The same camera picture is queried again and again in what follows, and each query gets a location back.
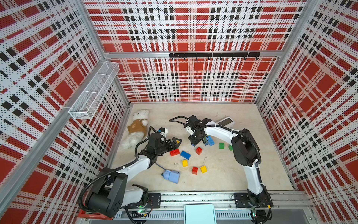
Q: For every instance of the white wire mesh basket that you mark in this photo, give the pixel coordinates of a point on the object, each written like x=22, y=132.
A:
x=91, y=97

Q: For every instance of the light blue tray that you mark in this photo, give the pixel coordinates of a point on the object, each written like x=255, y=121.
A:
x=199, y=214

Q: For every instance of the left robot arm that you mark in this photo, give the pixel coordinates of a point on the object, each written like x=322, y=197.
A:
x=109, y=191

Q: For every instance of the white digital clock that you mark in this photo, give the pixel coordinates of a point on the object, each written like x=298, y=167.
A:
x=227, y=122

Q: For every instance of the red square lego brick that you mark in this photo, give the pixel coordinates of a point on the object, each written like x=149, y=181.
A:
x=195, y=170

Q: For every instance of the red tool box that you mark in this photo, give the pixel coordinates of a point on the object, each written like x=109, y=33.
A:
x=97, y=216

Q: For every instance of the yellow small lego brick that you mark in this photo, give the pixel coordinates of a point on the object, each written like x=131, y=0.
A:
x=203, y=169

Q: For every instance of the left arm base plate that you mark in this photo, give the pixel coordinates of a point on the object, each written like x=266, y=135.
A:
x=153, y=201

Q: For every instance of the light blue long lego brick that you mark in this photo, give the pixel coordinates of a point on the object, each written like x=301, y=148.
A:
x=210, y=141

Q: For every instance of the white teddy bear brown shirt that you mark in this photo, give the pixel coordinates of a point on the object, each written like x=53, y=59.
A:
x=137, y=130

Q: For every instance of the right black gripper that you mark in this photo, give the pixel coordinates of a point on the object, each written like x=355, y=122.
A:
x=192, y=141

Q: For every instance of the red long lego brick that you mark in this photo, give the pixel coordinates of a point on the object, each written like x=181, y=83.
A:
x=174, y=152

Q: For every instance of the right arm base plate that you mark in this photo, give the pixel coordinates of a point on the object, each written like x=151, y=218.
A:
x=249, y=199

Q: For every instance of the red small lego brick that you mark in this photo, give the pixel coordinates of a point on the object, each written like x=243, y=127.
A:
x=199, y=150

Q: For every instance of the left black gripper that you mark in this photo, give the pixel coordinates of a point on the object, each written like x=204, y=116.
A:
x=170, y=143

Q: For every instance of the black hook rail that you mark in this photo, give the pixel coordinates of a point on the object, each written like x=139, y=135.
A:
x=244, y=55

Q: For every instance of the light blue charger with cable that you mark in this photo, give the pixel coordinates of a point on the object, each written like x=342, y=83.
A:
x=170, y=175

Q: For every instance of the yellow square lego brick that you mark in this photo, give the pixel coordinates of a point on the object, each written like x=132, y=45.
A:
x=184, y=163

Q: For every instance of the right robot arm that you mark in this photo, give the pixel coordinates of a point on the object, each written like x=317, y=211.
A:
x=245, y=149

